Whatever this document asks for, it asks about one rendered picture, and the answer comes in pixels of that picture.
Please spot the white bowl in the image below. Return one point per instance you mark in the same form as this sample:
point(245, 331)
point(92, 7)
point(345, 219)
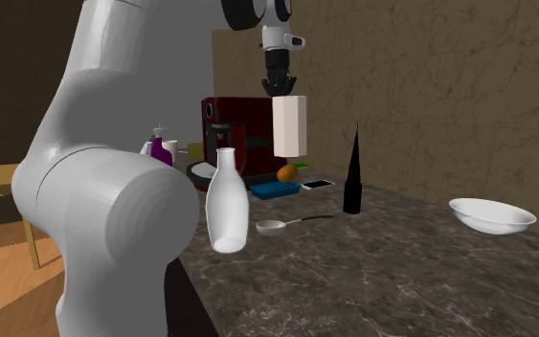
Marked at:
point(490, 215)

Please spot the green flat item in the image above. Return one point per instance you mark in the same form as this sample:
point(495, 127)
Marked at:
point(302, 165)

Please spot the purple spray bottle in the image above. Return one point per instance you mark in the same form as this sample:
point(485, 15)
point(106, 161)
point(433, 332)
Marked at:
point(160, 151)

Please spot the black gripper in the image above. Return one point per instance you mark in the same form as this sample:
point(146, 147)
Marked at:
point(277, 63)

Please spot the black cone-shaped bottle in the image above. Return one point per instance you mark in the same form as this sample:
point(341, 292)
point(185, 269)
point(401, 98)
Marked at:
point(353, 186)

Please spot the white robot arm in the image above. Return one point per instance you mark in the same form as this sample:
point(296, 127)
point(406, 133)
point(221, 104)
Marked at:
point(101, 210)

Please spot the black phone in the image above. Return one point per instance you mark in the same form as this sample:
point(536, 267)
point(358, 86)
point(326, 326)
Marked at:
point(317, 184)

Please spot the blue ice cube tray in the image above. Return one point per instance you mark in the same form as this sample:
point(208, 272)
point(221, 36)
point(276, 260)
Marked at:
point(274, 190)

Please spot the white cup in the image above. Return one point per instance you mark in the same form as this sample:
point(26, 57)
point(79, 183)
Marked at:
point(172, 149)

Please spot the small white bottle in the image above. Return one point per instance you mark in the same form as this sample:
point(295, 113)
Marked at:
point(145, 148)

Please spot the yellow box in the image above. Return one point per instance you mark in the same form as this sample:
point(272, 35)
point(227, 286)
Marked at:
point(196, 151)

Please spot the tall beige box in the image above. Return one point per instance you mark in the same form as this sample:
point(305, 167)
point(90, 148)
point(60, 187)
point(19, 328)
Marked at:
point(289, 126)

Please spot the orange fruit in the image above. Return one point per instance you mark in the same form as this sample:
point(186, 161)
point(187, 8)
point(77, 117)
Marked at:
point(287, 173)

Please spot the red coffee machine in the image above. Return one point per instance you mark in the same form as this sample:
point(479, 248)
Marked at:
point(250, 116)

